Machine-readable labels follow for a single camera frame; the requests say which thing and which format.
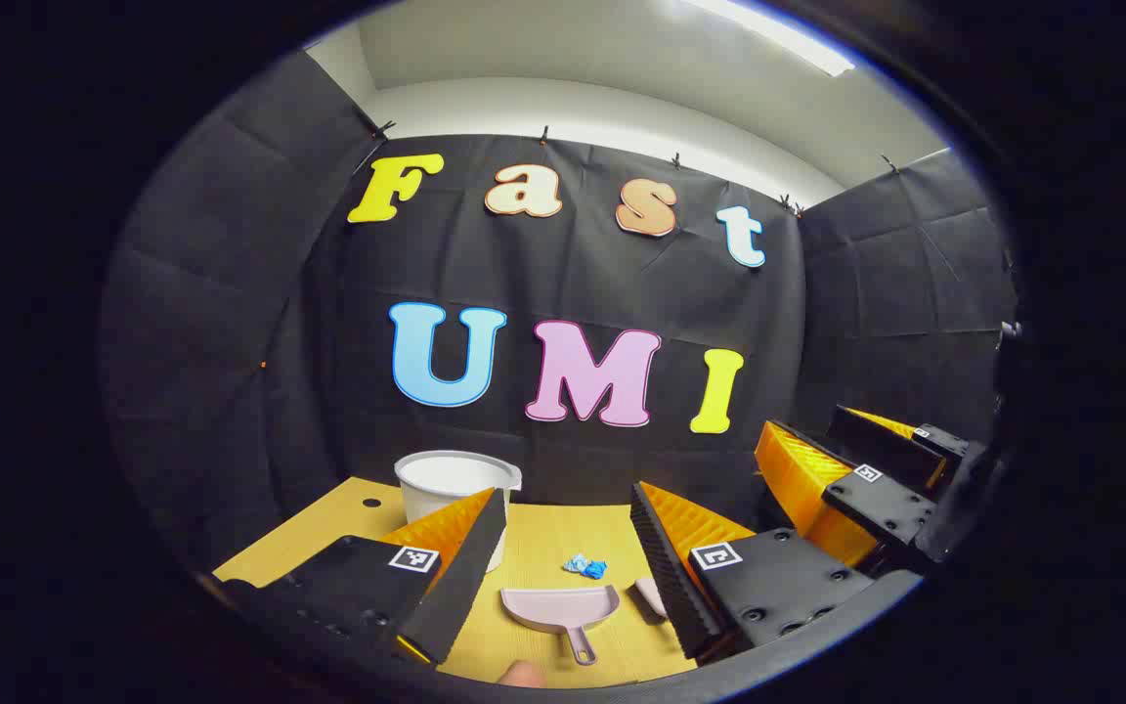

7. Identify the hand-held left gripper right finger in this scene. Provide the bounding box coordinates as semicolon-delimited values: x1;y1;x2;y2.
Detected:
629;479;879;663

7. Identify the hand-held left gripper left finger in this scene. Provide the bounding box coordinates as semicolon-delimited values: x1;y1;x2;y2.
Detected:
211;486;508;668

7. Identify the white ribbed garbage bin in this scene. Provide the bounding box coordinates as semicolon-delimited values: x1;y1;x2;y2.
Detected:
394;450;523;573

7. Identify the pink plastic dustpan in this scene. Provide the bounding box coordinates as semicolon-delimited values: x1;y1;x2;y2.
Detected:
499;585;622;667

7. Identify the wooden desktop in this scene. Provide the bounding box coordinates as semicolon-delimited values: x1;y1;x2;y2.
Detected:
211;476;769;688

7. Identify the black backdrop cloth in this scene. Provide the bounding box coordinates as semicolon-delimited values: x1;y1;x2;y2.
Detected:
99;49;1018;578

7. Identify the ceiling light strip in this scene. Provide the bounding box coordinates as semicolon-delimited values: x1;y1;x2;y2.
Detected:
680;0;857;79

